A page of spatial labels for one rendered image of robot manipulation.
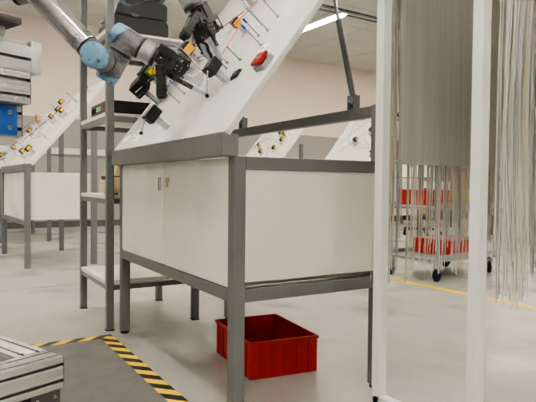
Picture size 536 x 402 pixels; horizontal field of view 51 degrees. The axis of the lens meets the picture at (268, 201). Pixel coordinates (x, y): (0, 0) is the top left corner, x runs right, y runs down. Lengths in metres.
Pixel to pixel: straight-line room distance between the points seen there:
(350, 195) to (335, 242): 0.17
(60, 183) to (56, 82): 4.72
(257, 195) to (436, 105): 0.62
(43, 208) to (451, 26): 3.90
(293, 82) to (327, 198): 9.88
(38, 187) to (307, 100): 7.73
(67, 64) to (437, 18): 8.32
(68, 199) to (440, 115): 3.84
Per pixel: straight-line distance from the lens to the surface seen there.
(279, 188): 1.73
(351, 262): 1.92
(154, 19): 3.06
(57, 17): 1.90
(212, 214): 1.78
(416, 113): 1.74
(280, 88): 11.45
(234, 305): 1.68
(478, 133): 1.40
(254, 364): 2.12
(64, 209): 5.11
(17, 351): 1.81
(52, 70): 9.68
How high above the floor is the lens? 0.72
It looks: 2 degrees down
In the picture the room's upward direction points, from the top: 1 degrees clockwise
